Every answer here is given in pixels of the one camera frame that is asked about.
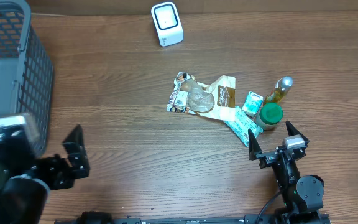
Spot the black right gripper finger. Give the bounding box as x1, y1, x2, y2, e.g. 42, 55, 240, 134
285, 121, 309, 143
248, 129, 262, 161

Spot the green lid white jar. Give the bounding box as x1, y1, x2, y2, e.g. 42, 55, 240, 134
255, 103, 283, 131

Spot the teal wet wipes pack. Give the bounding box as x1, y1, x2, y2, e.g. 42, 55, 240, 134
224, 106, 264, 147

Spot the teal Kleenex tissue pack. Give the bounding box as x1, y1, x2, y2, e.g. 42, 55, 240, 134
241, 91, 264, 118

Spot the yellow oil bottle silver cap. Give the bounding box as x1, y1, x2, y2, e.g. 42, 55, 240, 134
263, 76, 293, 105

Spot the brown Pantree snack bag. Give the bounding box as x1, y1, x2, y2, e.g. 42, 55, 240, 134
167, 72, 236, 121

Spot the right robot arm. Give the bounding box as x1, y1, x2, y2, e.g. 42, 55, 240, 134
244, 121, 331, 224

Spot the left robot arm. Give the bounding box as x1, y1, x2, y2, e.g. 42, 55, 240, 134
0, 125, 90, 224

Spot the white barcode scanner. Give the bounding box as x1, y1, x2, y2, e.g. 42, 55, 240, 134
150, 2, 184, 47

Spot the grey plastic shopping basket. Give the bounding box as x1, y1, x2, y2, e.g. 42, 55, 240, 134
0, 0, 54, 156

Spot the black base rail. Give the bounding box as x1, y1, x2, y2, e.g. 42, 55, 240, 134
55, 212, 331, 224

